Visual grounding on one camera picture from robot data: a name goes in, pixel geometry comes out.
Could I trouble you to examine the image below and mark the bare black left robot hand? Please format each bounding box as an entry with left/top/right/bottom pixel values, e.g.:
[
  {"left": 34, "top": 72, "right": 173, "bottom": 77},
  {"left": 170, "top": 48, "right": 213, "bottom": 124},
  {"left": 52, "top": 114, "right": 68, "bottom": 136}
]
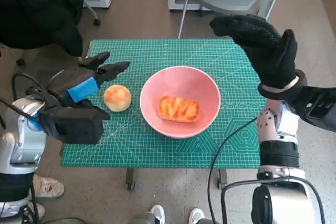
[{"left": 27, "top": 52, "right": 131, "bottom": 110}]

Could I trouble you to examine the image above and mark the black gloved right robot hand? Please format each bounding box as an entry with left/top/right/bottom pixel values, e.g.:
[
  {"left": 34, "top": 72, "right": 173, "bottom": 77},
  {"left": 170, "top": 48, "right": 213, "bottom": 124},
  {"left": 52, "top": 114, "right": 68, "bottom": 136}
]
[{"left": 209, "top": 14, "right": 299, "bottom": 90}]

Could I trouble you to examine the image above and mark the round bread bun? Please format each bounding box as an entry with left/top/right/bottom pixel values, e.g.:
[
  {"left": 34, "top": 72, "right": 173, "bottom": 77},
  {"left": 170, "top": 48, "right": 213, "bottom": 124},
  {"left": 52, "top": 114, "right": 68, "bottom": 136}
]
[{"left": 103, "top": 84, "right": 132, "bottom": 112}]

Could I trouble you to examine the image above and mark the pink bowl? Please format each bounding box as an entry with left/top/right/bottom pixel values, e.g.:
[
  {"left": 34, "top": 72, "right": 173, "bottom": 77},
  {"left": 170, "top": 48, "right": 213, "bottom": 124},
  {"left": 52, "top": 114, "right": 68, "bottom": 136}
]
[{"left": 139, "top": 66, "right": 221, "bottom": 140}]

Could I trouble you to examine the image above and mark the rectangular toasted bread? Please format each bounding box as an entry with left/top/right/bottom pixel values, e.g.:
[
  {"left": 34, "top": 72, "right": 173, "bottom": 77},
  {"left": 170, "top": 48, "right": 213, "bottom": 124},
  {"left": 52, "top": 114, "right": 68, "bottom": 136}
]
[{"left": 156, "top": 95, "right": 200, "bottom": 123}]

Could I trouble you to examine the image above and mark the green cutting mat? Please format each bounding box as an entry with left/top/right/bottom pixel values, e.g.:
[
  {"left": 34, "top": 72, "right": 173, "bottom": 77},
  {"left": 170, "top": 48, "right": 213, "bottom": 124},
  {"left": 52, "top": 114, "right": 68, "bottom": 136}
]
[{"left": 60, "top": 39, "right": 262, "bottom": 169}]

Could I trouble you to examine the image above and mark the grey chair leg with caster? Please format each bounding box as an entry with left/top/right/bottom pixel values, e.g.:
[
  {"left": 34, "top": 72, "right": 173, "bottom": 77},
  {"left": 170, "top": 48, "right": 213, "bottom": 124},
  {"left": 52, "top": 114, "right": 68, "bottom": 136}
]
[{"left": 83, "top": 1, "right": 102, "bottom": 27}]

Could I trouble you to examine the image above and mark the person in black coat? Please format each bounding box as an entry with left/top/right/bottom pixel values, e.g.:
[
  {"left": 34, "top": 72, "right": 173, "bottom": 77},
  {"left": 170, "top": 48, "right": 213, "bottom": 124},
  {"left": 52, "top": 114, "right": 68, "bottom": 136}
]
[{"left": 0, "top": 0, "right": 85, "bottom": 57}]

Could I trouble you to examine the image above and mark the black table foot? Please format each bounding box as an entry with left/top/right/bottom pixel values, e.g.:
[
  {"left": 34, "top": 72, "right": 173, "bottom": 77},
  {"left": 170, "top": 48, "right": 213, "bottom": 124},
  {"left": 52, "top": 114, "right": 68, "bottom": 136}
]
[
  {"left": 125, "top": 168, "right": 136, "bottom": 191},
  {"left": 217, "top": 168, "right": 228, "bottom": 190}
]

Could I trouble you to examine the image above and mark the white shoe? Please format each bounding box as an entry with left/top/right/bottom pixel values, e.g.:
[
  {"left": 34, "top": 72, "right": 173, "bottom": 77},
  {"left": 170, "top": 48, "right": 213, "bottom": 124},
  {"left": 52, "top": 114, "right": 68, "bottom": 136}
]
[
  {"left": 150, "top": 204, "right": 166, "bottom": 224},
  {"left": 188, "top": 207, "right": 205, "bottom": 224}
]

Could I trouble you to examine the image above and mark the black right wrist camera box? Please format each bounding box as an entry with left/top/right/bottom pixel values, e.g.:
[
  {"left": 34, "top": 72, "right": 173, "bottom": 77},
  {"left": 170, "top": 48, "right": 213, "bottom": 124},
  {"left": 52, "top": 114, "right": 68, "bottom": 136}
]
[{"left": 282, "top": 85, "right": 336, "bottom": 132}]

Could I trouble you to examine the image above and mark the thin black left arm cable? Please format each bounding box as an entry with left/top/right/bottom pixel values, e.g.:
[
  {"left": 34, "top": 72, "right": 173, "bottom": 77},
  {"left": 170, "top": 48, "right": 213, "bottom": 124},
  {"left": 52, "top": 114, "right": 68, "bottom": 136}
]
[{"left": 0, "top": 73, "right": 82, "bottom": 224}]

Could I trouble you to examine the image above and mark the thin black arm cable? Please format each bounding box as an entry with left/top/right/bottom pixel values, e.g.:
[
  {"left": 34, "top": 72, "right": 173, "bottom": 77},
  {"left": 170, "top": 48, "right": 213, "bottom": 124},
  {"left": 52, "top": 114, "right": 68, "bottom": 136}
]
[
  {"left": 207, "top": 116, "right": 259, "bottom": 224},
  {"left": 0, "top": 73, "right": 82, "bottom": 224}
]

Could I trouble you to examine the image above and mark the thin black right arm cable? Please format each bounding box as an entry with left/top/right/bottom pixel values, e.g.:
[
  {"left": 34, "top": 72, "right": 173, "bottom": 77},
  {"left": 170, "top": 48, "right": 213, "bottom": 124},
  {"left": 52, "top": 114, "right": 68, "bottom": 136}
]
[{"left": 207, "top": 116, "right": 259, "bottom": 224}]

